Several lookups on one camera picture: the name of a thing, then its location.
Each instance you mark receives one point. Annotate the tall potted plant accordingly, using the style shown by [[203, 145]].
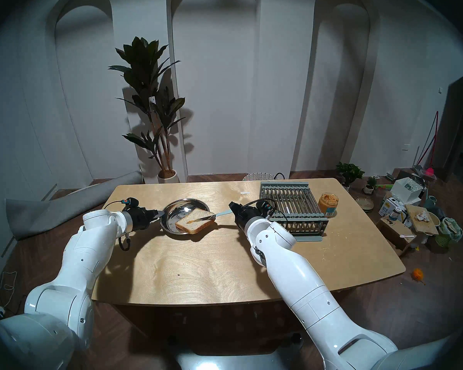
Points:
[[142, 61]]

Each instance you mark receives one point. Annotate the white plastic spoon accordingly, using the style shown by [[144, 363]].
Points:
[[405, 236]]

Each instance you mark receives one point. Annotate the grey rack with metal bars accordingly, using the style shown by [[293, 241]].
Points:
[[293, 195]]

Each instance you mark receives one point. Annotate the white square box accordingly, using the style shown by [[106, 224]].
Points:
[[405, 192]]

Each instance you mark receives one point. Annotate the open peanut butter jar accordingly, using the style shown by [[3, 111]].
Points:
[[328, 203]]

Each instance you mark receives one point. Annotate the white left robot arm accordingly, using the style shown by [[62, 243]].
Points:
[[81, 257]]

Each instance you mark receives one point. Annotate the small orange object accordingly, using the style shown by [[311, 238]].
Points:
[[418, 274]]

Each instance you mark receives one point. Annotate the wooden cutting board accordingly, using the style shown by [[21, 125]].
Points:
[[424, 226]]

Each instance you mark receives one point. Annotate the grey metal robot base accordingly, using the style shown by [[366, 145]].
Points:
[[231, 359]]

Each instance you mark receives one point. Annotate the beige bowl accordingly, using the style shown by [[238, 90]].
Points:
[[434, 218]]

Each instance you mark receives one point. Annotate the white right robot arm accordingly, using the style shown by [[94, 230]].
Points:
[[312, 296]]

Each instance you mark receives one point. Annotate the brown cardboard box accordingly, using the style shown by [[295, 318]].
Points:
[[395, 230]]

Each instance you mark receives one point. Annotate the white printed carton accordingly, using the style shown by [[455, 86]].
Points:
[[387, 208]]

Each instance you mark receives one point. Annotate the slice of white bread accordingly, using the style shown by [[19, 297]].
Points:
[[195, 227]]

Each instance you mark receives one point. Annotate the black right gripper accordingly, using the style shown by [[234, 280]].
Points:
[[246, 216]]

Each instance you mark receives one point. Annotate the rolled grey mat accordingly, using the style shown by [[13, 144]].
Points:
[[54, 213]]

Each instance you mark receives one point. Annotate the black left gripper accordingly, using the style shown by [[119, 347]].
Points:
[[139, 217]]

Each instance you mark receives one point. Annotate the round ceramic plate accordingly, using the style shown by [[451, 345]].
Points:
[[364, 203]]

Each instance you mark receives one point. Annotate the dark door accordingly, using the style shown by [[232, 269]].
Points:
[[457, 122]]

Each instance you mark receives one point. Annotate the tiny potted plant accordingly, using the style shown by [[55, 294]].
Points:
[[369, 188]]

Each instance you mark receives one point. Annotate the round metal plate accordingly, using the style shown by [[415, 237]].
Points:
[[181, 207]]

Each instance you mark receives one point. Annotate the small bushy potted plant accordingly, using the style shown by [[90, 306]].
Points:
[[349, 172]]

